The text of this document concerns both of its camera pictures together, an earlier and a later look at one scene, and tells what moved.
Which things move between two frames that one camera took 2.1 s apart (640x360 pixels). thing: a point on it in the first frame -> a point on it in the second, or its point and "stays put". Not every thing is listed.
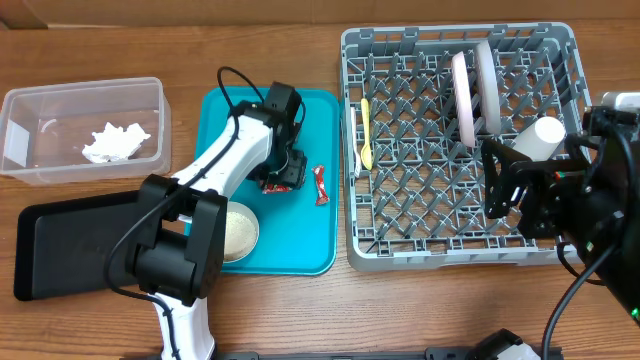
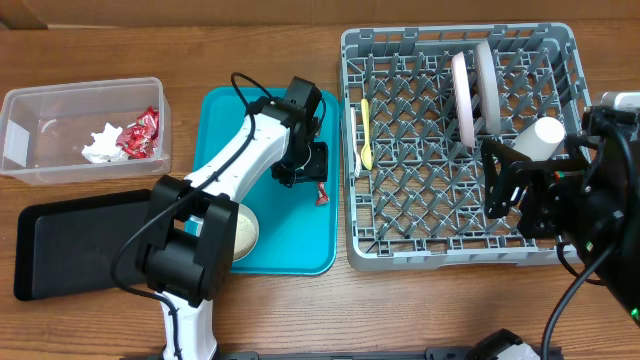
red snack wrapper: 276,188 -> 141,139
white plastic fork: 355,143 stays put
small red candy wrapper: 322,197 stays put
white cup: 541,139 stays put
